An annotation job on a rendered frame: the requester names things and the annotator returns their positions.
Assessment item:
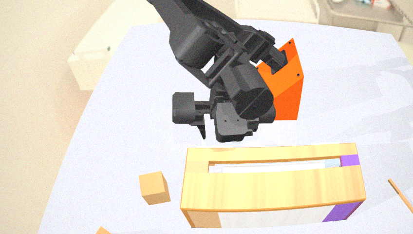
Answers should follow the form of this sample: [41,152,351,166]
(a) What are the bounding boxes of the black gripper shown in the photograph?
[172,83,276,140]

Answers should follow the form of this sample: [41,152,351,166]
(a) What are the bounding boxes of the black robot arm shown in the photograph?
[146,0,288,143]

